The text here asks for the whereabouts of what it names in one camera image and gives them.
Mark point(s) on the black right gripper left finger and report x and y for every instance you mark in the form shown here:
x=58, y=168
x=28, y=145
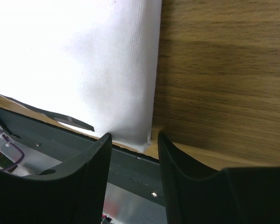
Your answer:
x=71, y=192

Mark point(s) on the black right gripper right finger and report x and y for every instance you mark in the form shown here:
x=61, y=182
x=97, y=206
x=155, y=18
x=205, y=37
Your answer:
x=197, y=194

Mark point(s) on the white printed t shirt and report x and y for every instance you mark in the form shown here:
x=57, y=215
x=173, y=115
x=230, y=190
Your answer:
x=91, y=60

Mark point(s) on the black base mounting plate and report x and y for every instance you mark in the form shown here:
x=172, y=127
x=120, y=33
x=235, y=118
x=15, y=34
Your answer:
x=131, y=171

